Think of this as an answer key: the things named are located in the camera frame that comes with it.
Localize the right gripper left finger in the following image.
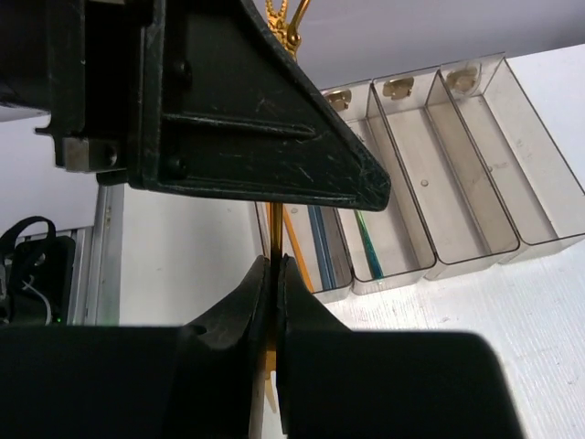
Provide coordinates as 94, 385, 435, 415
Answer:
1, 257, 270, 438

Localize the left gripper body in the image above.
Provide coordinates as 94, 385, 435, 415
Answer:
1, 1, 158, 186

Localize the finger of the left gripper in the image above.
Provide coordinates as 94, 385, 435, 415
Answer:
127, 1, 391, 211

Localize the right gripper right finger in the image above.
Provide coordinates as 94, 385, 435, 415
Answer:
276, 256, 524, 438

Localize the gold fork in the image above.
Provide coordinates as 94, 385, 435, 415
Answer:
265, 0, 311, 414

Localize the dark blue chopstick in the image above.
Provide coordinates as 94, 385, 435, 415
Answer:
307, 206, 335, 291

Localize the orange chopstick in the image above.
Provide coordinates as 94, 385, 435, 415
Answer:
283, 209, 314, 293

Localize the clear compartment organizer tray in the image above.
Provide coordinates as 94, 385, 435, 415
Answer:
285, 54, 584, 302

